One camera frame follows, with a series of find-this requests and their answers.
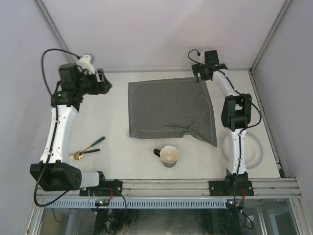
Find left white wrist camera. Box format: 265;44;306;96
76;54;95;74

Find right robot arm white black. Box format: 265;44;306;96
191;49;255;196

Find dark mug cream inside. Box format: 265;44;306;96
153;146;179;168

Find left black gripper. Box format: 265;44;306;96
76;69;112;96

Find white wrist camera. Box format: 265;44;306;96
76;54;95;74
199;50;206;64

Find blue slotted cable duct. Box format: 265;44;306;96
47;198;227;209

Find white bowl plate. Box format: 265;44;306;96
221;133;263;169

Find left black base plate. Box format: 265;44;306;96
79;180;123;197

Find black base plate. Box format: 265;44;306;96
79;180;123;197
208;180;254;196

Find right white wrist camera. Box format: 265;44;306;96
199;50;206;64

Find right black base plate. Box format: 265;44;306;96
208;180;254;196

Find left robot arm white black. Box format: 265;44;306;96
30;54;112;207

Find grey cloth napkin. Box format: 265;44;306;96
128;77;217;146

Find gold spoon green handle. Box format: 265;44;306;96
73;137;106;160

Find gold fork green handle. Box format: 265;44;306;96
69;149;100;157

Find aluminium front rail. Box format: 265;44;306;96
35;178;302;198

